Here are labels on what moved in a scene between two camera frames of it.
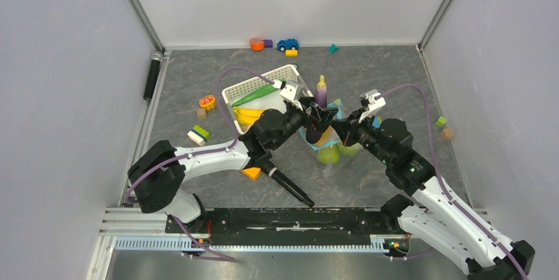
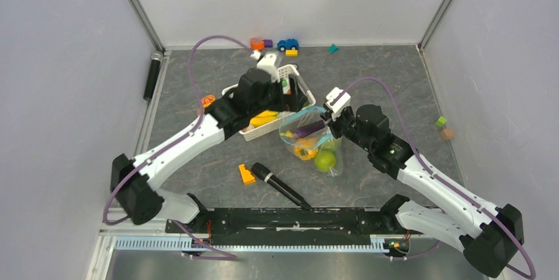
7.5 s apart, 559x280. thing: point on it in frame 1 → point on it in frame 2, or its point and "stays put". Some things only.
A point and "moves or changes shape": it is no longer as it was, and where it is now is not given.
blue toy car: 289,44 stays put
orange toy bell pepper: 328,136 → 306,148
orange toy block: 256,44 stays put
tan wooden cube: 447,133 stays put
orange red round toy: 208,103 stays put
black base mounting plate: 235,224 stays put
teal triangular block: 333,49 stays put
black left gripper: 322,115 → 293,103
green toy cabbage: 351,150 → 329,144
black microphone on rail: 155,58 stays put
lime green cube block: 441,121 stays put
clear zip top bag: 329,153 moves or changes shape
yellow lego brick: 291,53 stays put
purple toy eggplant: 321,94 moves or changes shape
